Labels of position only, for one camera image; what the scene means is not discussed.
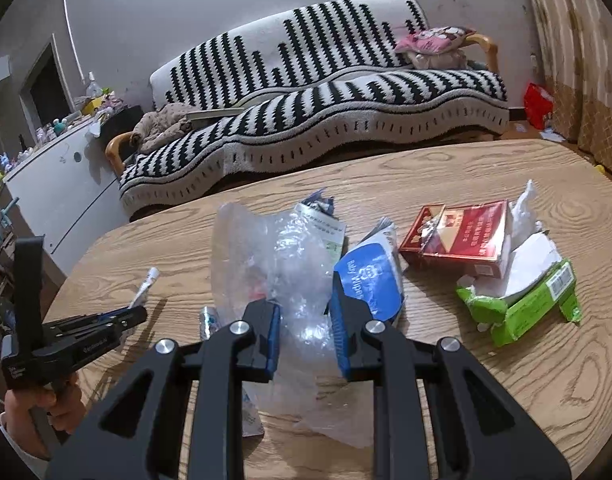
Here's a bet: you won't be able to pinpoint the small silver foil wrapper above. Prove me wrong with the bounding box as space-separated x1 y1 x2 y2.
200 305 222 341

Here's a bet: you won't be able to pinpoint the clear plastic bag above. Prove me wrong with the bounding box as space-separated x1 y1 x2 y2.
211 201 377 451

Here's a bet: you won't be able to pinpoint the beige patterned curtain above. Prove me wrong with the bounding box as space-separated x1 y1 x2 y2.
516 0 612 186

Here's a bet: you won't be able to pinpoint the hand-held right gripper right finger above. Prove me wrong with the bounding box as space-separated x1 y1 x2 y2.
329 270 573 480

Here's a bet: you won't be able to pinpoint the white cabinet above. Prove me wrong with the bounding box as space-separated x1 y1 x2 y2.
3 119 133 272

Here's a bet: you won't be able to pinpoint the white plastic toy chassis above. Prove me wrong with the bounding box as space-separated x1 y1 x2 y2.
455 282 511 335

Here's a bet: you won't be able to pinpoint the crumpled white plastic wrap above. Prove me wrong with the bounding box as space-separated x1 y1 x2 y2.
506 179 545 252

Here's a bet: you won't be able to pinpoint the red plastic bag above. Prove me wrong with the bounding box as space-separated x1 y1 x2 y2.
523 82 555 131

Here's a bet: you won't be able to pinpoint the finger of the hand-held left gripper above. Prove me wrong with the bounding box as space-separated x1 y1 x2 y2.
97 306 148 335

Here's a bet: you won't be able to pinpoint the person's left hand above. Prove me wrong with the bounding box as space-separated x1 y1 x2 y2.
4 382 88 457

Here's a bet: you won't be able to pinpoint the white paper sheet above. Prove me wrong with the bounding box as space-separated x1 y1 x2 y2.
458 232 563 306

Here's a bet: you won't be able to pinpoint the pink pillow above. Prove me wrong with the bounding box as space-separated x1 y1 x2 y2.
395 25 477 56

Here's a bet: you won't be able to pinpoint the red cardboard carton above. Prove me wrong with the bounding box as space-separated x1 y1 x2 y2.
399 200 509 278

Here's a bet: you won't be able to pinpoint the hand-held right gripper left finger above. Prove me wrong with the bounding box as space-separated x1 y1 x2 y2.
45 301 283 480

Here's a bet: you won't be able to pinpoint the wooden-armed sofa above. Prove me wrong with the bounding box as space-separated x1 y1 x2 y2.
106 33 501 177

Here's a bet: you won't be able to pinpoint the white printed pouch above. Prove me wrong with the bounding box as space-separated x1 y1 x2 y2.
293 190 347 257

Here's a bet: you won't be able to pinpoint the small white tube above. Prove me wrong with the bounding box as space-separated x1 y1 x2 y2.
128 267 161 308

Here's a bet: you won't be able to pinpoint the beige folded cloth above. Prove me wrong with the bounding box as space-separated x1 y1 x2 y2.
411 50 468 71

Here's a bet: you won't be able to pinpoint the row of small bottles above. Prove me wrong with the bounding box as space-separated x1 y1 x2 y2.
0 94 128 173

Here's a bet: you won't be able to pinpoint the blue wipes packet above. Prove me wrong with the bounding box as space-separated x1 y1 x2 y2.
332 217 406 322

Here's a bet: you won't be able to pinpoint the wooden table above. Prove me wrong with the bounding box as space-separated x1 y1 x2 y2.
38 139 612 480

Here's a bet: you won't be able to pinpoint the green barcoded carton piece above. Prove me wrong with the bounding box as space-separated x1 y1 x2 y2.
488 259 583 348

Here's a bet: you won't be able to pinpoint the black box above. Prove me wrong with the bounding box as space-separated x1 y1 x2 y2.
100 105 145 142

